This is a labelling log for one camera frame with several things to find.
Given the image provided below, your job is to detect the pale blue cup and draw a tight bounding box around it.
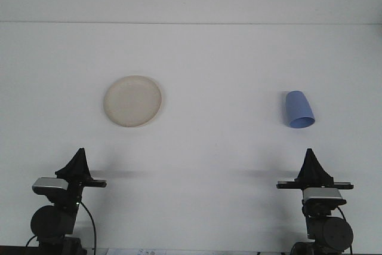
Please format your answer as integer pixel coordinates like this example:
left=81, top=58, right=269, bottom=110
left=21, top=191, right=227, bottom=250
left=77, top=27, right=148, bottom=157
left=284, top=90, right=316, bottom=130

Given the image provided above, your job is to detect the pale round plate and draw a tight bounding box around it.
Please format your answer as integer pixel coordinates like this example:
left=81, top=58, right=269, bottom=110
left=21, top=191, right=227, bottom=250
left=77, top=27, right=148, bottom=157
left=103, top=75, right=164, bottom=128

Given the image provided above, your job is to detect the dark base platform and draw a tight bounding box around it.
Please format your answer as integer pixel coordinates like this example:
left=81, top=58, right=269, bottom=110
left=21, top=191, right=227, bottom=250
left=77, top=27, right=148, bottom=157
left=0, top=245, right=39, bottom=255

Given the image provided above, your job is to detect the white printed paper sheet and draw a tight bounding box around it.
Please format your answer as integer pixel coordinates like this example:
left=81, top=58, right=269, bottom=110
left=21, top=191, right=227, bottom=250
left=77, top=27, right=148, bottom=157
left=104, top=248, right=164, bottom=255

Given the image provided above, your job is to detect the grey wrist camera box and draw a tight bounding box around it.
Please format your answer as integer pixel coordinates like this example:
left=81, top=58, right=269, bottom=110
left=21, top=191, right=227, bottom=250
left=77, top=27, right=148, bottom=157
left=302, top=188, right=344, bottom=202
left=32, top=177, right=69, bottom=195

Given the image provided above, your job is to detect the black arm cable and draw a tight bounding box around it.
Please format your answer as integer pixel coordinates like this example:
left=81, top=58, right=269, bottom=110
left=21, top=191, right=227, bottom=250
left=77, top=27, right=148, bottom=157
left=76, top=201, right=98, bottom=251
left=336, top=207, right=349, bottom=223

